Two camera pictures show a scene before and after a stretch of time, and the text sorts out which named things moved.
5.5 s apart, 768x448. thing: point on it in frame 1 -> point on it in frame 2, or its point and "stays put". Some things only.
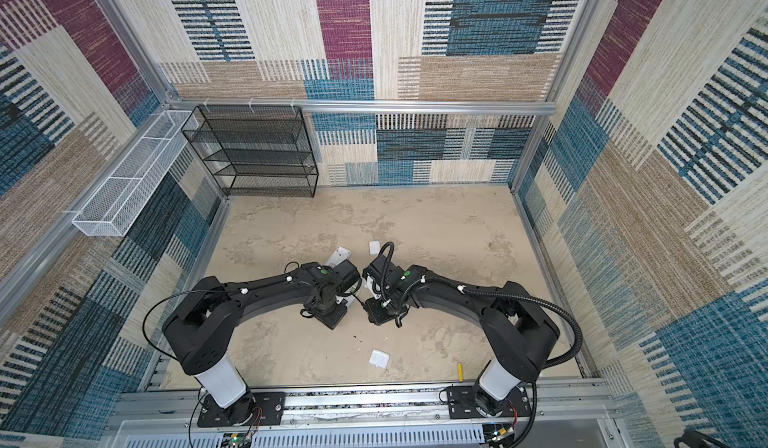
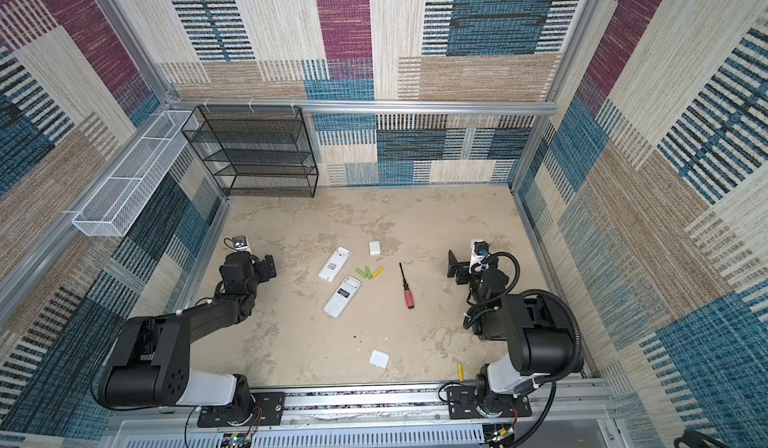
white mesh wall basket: x=111 y=210 stays put
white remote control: x=339 y=255 stays put
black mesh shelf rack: x=255 y=151 stays put
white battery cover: x=379 y=358 stays put
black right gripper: x=378 y=316 -> x=463 y=269
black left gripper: x=335 y=320 -> x=263 y=268
